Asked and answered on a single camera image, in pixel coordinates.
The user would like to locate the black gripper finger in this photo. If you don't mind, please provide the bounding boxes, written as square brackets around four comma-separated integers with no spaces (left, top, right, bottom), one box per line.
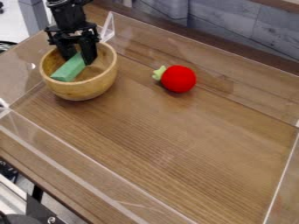
[79,38,98,65]
[58,40,78,60]

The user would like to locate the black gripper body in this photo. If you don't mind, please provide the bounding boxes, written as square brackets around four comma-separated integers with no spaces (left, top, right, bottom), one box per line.
[44,22,100,46]

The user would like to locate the green rectangular stick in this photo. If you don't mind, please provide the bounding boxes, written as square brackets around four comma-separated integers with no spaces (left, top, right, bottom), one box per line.
[51,52,86,82]

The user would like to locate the brown wooden bowl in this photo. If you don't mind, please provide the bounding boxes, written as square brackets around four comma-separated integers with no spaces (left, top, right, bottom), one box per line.
[40,43,118,101]

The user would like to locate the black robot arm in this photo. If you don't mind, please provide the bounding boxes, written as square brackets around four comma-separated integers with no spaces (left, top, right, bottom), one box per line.
[44,0,100,65]

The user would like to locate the red plush tomato toy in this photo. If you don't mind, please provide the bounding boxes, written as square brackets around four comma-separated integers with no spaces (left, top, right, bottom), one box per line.
[152,65,196,94]

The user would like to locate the clear acrylic tray walls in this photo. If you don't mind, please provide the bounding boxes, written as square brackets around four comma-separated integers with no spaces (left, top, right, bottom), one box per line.
[0,16,299,224]

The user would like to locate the black table leg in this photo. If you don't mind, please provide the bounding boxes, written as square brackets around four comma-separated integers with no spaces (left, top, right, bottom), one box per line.
[32,185,43,202]

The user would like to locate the grey post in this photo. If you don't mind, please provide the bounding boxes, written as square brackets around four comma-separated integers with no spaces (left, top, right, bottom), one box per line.
[18,0,50,35]

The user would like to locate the black metal bracket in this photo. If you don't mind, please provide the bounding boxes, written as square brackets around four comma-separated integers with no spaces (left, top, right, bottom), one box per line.
[26,195,67,224]

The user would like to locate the black cable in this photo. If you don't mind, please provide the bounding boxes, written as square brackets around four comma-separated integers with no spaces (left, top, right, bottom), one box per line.
[0,211,11,224]

